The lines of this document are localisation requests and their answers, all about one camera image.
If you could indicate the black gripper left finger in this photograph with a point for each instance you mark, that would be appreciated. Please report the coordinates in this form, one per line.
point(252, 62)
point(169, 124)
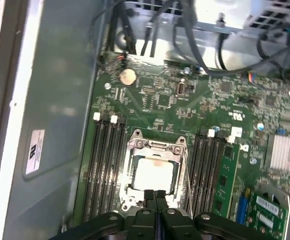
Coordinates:
point(144, 225)

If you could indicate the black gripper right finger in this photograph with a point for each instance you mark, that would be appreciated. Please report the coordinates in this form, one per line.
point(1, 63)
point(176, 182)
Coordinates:
point(172, 225)

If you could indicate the metal locking lever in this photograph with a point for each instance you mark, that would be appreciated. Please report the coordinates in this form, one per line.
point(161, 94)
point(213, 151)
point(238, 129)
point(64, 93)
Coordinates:
point(187, 180)

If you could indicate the silver CPU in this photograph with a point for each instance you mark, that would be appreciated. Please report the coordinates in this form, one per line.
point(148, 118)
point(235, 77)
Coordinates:
point(157, 175)

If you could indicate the RAM slot with black clips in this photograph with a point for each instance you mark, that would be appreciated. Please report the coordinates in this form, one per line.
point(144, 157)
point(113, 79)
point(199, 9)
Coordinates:
point(198, 172)
point(118, 162)
point(101, 162)
point(216, 172)

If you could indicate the RAM slot with white clips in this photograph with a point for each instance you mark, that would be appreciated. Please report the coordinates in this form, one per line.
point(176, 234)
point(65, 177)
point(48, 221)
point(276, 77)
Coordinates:
point(92, 162)
point(208, 175)
point(110, 162)

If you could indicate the blue expansion slot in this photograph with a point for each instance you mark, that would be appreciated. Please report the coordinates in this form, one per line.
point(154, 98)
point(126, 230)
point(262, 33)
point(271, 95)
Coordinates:
point(242, 207)

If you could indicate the CPU socket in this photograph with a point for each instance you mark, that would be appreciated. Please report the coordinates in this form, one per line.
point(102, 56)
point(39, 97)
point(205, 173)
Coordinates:
point(144, 143)

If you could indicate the green RAM stick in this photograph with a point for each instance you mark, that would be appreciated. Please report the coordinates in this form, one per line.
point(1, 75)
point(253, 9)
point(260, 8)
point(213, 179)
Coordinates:
point(228, 175)

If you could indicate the graphics card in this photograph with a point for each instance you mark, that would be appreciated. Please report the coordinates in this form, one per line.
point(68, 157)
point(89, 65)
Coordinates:
point(270, 207)

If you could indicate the green motherboard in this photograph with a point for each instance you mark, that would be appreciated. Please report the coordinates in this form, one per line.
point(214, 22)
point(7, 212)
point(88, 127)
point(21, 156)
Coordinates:
point(184, 112)

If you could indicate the white label sticker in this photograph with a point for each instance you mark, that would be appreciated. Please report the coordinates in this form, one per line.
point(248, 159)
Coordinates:
point(35, 152)

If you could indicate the silver heatsink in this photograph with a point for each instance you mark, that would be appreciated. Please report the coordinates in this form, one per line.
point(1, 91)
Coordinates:
point(287, 152)

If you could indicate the internal USB port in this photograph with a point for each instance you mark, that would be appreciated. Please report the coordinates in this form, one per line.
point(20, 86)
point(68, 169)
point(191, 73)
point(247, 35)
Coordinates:
point(181, 88)

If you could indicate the coin cell battery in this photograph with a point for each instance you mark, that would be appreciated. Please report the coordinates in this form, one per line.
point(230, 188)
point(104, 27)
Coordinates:
point(128, 77)

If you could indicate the black PC case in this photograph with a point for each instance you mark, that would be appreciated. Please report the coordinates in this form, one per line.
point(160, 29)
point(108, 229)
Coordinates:
point(59, 100)

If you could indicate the metal drive cage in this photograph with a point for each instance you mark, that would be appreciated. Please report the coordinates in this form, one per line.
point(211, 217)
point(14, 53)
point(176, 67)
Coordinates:
point(217, 27)

